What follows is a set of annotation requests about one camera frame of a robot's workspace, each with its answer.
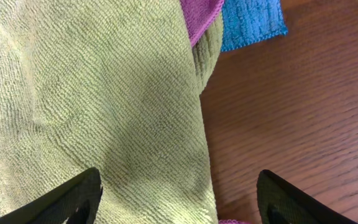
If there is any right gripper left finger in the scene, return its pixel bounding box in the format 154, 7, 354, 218
0, 167, 103, 224

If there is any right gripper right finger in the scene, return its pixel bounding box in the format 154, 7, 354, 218
257, 169, 357, 224

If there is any light green cloth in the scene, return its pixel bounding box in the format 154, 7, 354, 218
0, 0, 223, 223

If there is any blue cloth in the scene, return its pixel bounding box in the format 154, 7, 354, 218
221, 0, 288, 52

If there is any purple cloth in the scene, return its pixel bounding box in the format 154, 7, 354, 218
180, 0, 224, 47

